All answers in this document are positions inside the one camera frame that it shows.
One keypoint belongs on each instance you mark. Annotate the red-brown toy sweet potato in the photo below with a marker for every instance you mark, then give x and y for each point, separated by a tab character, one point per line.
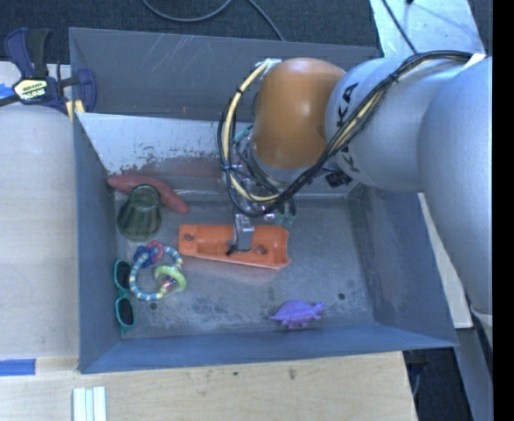
130	182

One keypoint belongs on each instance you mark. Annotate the purple toy dinosaur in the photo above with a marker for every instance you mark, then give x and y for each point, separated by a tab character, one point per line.
296	313

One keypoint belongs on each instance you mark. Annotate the teal sunglasses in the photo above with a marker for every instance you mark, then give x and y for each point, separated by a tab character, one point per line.
124	311

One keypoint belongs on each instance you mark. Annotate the dark green cup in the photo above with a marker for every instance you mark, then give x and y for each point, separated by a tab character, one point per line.
139	217

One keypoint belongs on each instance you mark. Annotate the grey metal bin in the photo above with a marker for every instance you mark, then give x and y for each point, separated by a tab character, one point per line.
239	296

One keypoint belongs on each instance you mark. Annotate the pale wood board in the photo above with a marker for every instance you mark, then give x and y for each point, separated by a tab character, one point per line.
33	235

